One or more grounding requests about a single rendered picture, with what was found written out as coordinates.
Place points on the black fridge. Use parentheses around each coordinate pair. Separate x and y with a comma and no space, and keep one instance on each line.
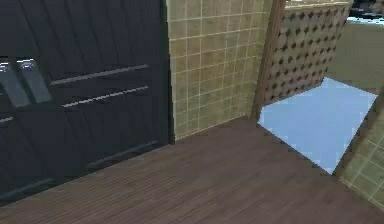
(100,126)

